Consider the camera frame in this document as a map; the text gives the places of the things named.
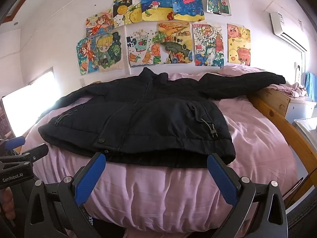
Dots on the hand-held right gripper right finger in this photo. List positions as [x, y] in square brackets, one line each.
[221, 178]

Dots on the white box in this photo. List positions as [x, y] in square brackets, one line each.
[307, 131]

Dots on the pink jellyfish sea drawing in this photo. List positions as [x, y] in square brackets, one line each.
[187, 3]

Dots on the orange-haired girl drawing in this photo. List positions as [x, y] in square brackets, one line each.
[100, 23]

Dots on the pink blanket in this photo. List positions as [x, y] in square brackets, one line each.
[173, 198]

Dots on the pink pillow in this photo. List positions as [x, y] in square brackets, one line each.
[237, 70]

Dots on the wooden bed frame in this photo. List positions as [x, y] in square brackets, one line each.
[272, 104]

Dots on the bright window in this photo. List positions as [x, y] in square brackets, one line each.
[29, 96]

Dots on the blue cloth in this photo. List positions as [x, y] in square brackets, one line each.
[311, 86]

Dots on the round fish sea drawing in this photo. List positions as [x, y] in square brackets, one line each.
[156, 5]

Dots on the swimming girl drawing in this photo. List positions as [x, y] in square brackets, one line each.
[85, 55]

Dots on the bears and chicks drawing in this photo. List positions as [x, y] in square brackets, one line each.
[239, 44]

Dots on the black and yellow drawing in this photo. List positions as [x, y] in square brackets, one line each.
[126, 10]

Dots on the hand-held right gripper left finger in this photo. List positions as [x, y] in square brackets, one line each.
[90, 176]

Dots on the crumpled pink cloth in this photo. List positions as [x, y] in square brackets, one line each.
[289, 89]

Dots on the blonde character drawing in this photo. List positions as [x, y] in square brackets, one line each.
[109, 52]

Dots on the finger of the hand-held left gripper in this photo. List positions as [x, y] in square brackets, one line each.
[37, 151]
[14, 142]

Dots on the orange landscape drawing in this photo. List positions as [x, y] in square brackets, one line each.
[175, 42]

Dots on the white cabinet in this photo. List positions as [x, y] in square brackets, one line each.
[301, 109]

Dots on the tower and whale drawing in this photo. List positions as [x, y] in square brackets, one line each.
[208, 44]

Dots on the black jacket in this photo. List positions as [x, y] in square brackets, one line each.
[148, 116]

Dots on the oranges and drink drawing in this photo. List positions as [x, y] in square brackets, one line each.
[143, 47]

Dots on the person's left hand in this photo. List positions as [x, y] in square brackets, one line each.
[7, 203]

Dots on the white air conditioner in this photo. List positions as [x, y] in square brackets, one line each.
[287, 29]

